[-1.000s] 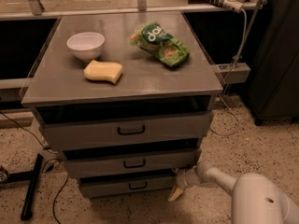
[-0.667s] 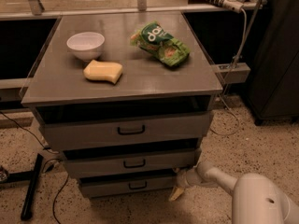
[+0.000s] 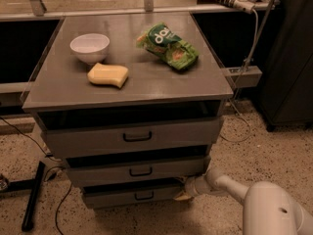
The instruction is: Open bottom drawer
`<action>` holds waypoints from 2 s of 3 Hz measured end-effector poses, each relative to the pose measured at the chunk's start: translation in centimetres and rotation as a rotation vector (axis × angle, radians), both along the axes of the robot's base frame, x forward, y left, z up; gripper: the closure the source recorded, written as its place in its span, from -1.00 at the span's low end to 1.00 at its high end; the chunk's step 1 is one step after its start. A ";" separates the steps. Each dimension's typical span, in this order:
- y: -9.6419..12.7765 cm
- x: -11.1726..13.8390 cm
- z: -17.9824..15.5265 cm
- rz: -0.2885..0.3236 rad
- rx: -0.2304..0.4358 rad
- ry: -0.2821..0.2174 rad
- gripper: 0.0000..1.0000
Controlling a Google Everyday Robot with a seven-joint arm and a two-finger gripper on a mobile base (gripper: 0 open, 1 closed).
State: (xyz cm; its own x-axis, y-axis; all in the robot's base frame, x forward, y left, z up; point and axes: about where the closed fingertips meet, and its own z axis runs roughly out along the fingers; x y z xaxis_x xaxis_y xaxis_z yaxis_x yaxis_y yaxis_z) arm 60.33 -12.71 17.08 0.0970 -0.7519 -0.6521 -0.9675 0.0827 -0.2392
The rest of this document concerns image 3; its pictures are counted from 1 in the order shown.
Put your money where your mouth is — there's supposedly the grey drawer cabinet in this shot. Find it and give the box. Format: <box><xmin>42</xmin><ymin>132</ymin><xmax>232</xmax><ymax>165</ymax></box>
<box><xmin>23</xmin><ymin>13</ymin><xmax>232</xmax><ymax>209</ymax></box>

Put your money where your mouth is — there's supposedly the yellow sponge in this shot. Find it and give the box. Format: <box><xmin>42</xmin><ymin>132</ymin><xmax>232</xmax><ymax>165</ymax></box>
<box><xmin>87</xmin><ymin>63</ymin><xmax>129</xmax><ymax>88</ymax></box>

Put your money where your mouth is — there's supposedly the grey bottom drawer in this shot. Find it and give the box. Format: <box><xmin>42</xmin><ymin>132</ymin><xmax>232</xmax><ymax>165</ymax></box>
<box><xmin>82</xmin><ymin>178</ymin><xmax>183</xmax><ymax>209</ymax></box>

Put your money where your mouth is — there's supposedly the grey metal rail frame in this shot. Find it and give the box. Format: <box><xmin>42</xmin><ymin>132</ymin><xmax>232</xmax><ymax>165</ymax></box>
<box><xmin>0</xmin><ymin>0</ymin><xmax>282</xmax><ymax>116</ymax></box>

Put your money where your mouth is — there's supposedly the white cable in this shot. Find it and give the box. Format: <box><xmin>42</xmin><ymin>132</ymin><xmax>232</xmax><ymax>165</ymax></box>
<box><xmin>218</xmin><ymin>9</ymin><xmax>260</xmax><ymax>144</ymax></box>

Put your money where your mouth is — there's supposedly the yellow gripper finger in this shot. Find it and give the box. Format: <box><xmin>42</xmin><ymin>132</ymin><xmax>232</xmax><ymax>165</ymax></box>
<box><xmin>174</xmin><ymin>192</ymin><xmax>192</xmax><ymax>201</ymax></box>

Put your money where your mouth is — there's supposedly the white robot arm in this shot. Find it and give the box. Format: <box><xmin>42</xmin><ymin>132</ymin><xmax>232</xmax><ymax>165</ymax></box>
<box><xmin>175</xmin><ymin>167</ymin><xmax>313</xmax><ymax>235</ymax></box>

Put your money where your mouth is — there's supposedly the black floor cable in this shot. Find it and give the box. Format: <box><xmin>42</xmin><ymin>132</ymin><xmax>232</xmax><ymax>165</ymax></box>
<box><xmin>0</xmin><ymin>116</ymin><xmax>74</xmax><ymax>235</ymax></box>

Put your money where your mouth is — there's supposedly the grey drawer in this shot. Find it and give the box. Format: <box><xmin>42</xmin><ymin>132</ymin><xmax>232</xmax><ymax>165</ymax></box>
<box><xmin>82</xmin><ymin>178</ymin><xmax>183</xmax><ymax>209</ymax></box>
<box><xmin>42</xmin><ymin>117</ymin><xmax>223</xmax><ymax>159</ymax></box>
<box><xmin>67</xmin><ymin>156</ymin><xmax>208</xmax><ymax>187</ymax></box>

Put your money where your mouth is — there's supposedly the white bowl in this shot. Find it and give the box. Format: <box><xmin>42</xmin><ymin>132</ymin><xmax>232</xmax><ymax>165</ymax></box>
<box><xmin>69</xmin><ymin>33</ymin><xmax>111</xmax><ymax>65</ymax></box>

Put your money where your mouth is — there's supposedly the grey middle drawer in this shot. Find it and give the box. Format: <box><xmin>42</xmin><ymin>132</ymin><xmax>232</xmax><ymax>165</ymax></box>
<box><xmin>67</xmin><ymin>156</ymin><xmax>208</xmax><ymax>187</ymax></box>

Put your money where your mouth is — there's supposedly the grey top drawer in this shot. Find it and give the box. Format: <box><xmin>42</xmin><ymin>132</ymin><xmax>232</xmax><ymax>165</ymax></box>
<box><xmin>42</xmin><ymin>117</ymin><xmax>223</xmax><ymax>159</ymax></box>

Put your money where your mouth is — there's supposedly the black metal stand foot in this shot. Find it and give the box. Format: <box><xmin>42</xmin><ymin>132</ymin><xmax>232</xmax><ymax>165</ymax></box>
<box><xmin>0</xmin><ymin>162</ymin><xmax>45</xmax><ymax>232</ymax></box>

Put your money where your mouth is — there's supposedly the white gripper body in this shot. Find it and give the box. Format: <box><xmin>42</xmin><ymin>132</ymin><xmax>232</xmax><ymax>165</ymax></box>
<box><xmin>185</xmin><ymin>175</ymin><xmax>211</xmax><ymax>197</ymax></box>

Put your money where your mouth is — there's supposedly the green chip bag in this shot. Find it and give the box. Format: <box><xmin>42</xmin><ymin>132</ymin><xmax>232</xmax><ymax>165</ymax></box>
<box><xmin>136</xmin><ymin>23</ymin><xmax>199</xmax><ymax>71</ymax></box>

